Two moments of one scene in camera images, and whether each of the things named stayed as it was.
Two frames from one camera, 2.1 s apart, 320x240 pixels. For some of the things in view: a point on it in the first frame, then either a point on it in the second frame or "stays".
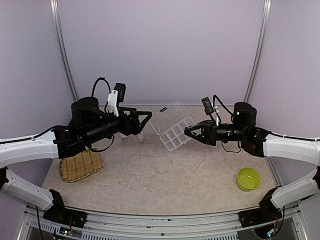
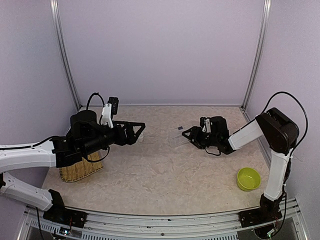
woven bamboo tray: (75, 167) stays
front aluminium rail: (113, 226) stays
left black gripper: (135, 128) → (122, 140)
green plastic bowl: (248, 179) stays
